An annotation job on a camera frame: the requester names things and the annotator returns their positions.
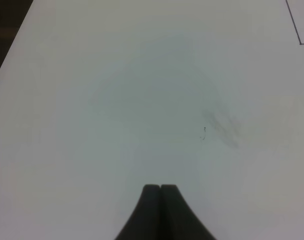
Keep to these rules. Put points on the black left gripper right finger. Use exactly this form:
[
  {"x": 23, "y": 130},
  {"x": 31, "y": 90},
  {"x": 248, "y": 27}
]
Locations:
[{"x": 178, "y": 222}]

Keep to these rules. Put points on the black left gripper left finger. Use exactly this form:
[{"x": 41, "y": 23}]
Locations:
[{"x": 143, "y": 223}]

